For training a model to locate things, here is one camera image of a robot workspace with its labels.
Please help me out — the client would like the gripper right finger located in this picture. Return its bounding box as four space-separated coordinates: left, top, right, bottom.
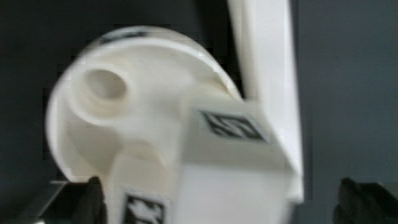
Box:
333 178 398 224

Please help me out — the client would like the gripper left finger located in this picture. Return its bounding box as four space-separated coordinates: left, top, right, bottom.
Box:
17 177 107 224

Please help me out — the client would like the white stool leg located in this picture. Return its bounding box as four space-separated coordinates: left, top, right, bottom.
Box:
106 141 177 224
173 101 296 224

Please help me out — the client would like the white round stool seat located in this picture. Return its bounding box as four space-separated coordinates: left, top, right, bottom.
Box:
47 26 242 182

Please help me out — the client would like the white L-shaped fence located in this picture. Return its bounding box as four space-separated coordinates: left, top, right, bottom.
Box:
228 0 305 203

